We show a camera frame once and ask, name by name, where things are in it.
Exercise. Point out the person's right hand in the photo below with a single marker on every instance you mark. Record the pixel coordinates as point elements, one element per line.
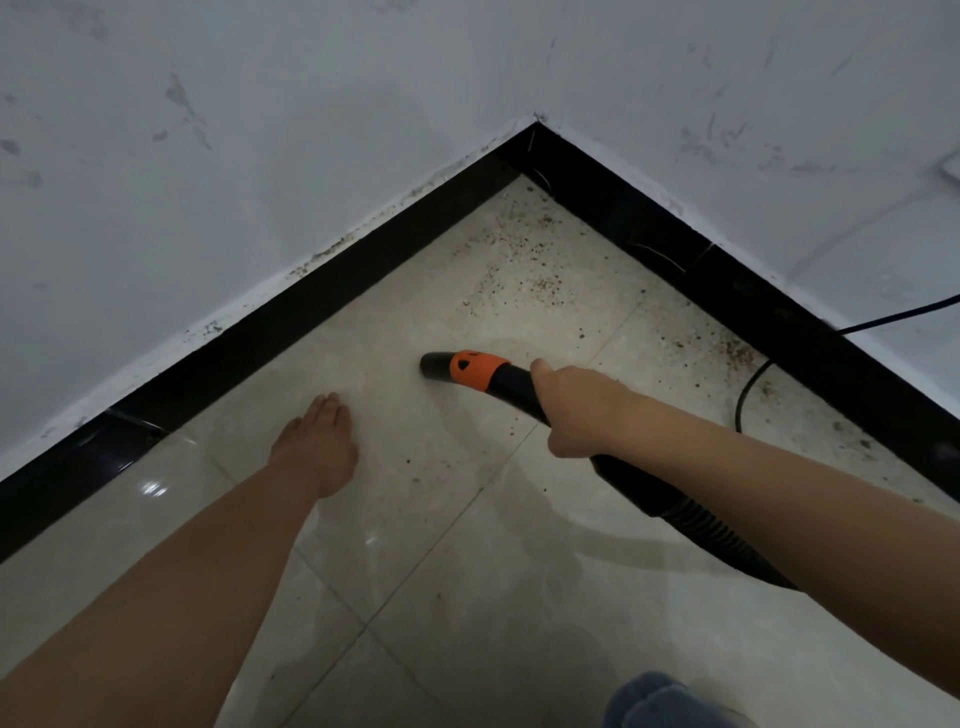
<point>581,409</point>

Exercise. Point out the scattered brown dirt crumbs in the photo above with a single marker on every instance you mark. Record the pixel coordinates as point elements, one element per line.
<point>540,259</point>

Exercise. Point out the person's right forearm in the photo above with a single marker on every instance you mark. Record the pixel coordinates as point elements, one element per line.
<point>795,510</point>

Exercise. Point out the person's right thumb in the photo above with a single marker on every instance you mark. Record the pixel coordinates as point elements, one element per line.
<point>540,373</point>

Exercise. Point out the black baseboard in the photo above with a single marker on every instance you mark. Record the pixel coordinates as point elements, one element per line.
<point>525,247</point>

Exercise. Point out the person's left forearm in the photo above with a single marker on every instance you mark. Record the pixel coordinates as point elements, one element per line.
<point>161,600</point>

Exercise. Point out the person's left hand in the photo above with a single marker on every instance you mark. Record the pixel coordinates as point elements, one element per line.
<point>319,450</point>

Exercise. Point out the person's left fingers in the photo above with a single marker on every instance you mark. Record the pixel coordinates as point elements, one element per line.
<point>330,411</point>

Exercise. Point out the person's blue jeans knee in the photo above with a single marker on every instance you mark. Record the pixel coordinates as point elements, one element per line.
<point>660,705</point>

